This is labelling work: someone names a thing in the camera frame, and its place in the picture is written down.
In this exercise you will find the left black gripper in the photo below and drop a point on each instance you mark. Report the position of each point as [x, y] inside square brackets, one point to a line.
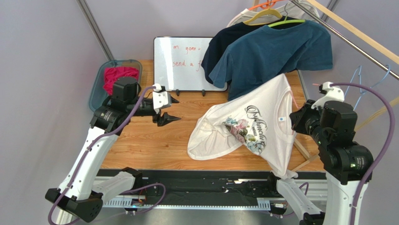
[166, 118]

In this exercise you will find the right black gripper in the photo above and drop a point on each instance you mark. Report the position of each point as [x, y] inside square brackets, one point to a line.
[297, 116]

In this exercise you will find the white floral print t-shirt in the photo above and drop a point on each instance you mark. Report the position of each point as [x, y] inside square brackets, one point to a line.
[258, 121]

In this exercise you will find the pink wire hanger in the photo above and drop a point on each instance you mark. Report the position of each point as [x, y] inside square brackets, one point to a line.
[294, 100]

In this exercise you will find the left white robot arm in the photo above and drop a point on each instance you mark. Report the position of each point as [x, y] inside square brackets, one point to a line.
[77, 194]

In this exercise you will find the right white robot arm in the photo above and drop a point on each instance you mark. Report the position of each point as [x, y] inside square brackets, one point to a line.
[331, 127]

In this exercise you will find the teal blue hanging t-shirt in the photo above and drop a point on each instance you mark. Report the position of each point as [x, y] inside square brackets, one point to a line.
[265, 53]

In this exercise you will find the navy hanging t-shirt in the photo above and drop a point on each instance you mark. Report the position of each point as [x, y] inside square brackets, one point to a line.
[219, 43]

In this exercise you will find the green plastic hanger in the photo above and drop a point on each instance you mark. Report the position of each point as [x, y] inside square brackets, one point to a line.
[285, 21]

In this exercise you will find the beige hanging t-shirt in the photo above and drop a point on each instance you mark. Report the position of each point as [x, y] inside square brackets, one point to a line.
[290, 10]

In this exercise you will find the yellow plastic hanger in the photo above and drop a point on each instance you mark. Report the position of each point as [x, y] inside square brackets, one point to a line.
[264, 12]

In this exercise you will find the orange plastic hanger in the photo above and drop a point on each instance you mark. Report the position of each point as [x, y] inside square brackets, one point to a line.
[263, 5]

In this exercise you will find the white whiteboard with red writing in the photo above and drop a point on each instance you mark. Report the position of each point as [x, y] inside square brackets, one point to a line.
[177, 64]

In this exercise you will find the magenta crumpled cloth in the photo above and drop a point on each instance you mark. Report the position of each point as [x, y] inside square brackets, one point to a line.
[112, 74]

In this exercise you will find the translucent teal plastic basket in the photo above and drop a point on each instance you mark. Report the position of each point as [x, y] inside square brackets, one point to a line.
[98, 94]

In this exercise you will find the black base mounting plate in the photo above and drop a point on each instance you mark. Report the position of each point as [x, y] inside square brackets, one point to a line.
[207, 188]

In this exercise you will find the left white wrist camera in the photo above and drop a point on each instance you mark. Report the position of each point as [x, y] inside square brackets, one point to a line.
[161, 98]

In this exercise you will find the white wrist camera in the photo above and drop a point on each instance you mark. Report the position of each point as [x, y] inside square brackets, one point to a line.
[161, 98]
[330, 92]

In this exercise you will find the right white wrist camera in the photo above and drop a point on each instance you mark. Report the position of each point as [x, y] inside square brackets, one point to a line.
[330, 92]

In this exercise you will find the aluminium rail frame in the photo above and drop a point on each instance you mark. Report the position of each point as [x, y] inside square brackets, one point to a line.
[132, 201]

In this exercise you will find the metal clothes rail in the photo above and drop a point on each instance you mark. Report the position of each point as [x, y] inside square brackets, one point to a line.
[362, 36]

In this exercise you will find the wooden rack frame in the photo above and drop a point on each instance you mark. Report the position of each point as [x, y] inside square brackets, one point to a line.
[365, 47]

